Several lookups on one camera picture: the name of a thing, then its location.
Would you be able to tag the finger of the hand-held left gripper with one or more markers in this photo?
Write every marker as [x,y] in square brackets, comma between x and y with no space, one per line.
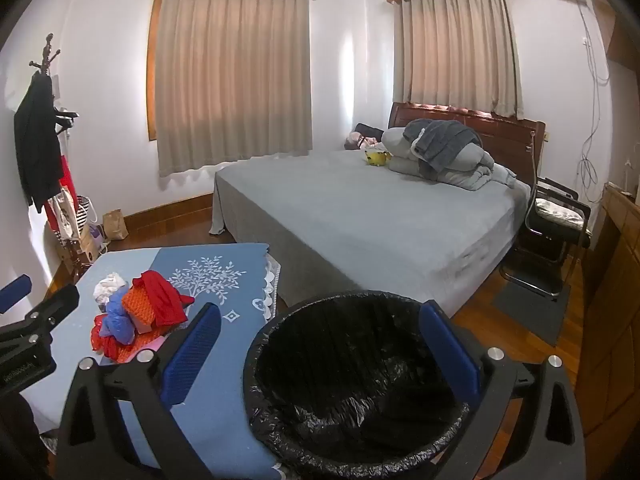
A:
[15,291]
[50,306]

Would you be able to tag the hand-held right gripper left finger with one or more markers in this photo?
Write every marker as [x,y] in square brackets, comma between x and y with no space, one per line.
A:
[192,355]

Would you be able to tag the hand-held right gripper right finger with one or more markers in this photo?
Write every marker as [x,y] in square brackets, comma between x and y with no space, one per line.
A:
[447,355]

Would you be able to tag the red cloth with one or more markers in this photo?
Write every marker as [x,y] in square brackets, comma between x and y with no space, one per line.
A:
[160,300]

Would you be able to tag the black lined trash bin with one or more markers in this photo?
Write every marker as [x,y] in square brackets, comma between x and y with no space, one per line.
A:
[350,360]

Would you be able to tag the person's left forearm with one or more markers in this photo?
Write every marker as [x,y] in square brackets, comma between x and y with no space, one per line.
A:
[17,435]

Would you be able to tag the pink pouch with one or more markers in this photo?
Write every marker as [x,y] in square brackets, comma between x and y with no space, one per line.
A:
[152,347]

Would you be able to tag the white crumpled tissue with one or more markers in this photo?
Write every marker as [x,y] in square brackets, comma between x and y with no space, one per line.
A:
[107,286]

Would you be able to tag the blue plastic bag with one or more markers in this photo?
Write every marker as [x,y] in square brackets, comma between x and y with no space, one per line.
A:
[117,321]

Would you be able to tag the blue printed tablecloth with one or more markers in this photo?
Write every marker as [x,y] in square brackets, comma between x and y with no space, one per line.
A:
[220,280]

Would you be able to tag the white tote bag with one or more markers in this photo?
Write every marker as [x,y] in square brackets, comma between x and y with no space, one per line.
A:
[65,215]

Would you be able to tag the grey floor mat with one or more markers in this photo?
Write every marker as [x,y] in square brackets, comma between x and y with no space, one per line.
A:
[535,312]

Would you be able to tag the striped bag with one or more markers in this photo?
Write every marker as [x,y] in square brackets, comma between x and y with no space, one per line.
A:
[86,212]

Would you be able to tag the brown paper bag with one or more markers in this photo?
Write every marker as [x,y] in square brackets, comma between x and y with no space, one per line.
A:
[115,225]

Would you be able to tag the black metal chair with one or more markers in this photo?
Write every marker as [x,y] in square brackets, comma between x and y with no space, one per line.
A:
[545,240]

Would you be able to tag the grey bed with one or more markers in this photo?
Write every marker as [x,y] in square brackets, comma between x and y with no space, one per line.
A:
[375,220]

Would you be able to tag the wooden cabinet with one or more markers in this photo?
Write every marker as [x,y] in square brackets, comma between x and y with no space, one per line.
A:
[612,310]

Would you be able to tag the folded grey quilt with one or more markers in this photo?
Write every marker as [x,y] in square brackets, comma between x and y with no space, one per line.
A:
[475,177]

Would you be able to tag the patterned chair cushion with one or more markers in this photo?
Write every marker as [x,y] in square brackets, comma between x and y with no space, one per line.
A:
[557,212]

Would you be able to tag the yellow plush toy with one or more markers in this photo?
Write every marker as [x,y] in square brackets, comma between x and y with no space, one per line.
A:
[376,158]

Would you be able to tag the dark grey blanket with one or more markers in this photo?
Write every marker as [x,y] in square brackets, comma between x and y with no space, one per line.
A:
[445,140]

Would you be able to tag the light grey pillow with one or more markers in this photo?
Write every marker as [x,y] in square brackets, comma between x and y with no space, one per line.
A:
[395,141]

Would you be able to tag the dark wooden headboard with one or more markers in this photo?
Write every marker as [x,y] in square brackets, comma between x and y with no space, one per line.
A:
[515,135]

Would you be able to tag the pink plush toy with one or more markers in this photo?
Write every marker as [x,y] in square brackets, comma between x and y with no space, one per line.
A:
[356,139]

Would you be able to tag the dark pillow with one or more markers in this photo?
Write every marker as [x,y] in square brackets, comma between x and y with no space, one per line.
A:
[369,129]

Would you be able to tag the dark coat rack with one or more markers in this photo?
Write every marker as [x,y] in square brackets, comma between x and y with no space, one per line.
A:
[49,52]

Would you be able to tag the wide beige curtain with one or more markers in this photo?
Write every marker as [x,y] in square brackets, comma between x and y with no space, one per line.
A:
[230,75]

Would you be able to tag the narrow beige curtain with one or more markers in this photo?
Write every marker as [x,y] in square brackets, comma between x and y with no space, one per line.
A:
[455,50]

